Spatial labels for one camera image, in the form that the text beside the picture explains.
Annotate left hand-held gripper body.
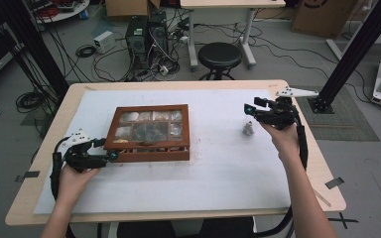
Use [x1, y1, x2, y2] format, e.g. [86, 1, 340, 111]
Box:
[59, 129, 109, 174]

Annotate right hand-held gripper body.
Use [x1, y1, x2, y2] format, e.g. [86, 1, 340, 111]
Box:
[256, 86, 320, 131]

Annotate small grey stone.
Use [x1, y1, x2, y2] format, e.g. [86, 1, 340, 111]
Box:
[242, 120, 256, 137]

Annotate wooden box with glass lid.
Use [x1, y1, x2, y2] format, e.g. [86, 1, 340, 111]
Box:
[103, 103, 191, 164]

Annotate person's left hand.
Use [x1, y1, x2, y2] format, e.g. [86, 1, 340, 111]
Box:
[58, 164, 101, 203]

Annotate person's right hand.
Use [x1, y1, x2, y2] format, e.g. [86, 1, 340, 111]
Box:
[260, 121, 301, 161]

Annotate grey tape piece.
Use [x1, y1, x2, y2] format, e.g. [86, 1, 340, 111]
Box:
[324, 177, 345, 190]
[14, 171, 41, 183]

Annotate black round stool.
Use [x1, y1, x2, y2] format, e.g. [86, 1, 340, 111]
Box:
[197, 42, 243, 81]

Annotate dark floor mat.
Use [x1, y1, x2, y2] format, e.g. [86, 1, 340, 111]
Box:
[289, 84, 381, 143]

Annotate white table mat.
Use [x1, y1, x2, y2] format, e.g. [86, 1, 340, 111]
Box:
[33, 88, 292, 215]

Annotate small white box device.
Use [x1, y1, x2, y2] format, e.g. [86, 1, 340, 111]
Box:
[93, 30, 117, 55]

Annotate large cardboard box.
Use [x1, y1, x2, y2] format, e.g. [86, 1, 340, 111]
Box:
[291, 0, 358, 38]

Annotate white desk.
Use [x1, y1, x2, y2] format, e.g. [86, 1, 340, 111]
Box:
[180, 0, 287, 72]

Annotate person's dark trousers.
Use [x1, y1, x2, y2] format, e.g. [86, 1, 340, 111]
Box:
[117, 216, 256, 238]

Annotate black computer tower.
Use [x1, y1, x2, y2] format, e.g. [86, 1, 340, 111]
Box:
[147, 11, 169, 63]
[125, 15, 150, 72]

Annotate round white table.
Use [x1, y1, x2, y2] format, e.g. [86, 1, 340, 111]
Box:
[26, 0, 90, 24]

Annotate small cardboard box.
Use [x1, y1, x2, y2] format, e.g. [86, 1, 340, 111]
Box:
[104, 0, 162, 18]

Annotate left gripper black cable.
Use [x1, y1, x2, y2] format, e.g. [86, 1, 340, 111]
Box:
[50, 136, 80, 238]

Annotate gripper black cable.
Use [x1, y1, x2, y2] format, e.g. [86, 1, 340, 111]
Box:
[50, 136, 80, 238]
[256, 110, 310, 238]

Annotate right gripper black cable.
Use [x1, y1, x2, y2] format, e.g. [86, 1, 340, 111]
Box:
[256, 110, 310, 238]

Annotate long black floor cable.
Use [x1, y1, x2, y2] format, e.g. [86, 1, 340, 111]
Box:
[251, 43, 373, 103]

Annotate large coiled black cable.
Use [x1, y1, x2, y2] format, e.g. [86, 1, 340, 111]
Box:
[15, 91, 48, 114]

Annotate small coiled black cable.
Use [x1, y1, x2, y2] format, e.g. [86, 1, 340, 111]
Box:
[75, 44, 97, 59]

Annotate black metal post with base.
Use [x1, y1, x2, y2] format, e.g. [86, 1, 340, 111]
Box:
[307, 0, 381, 115]

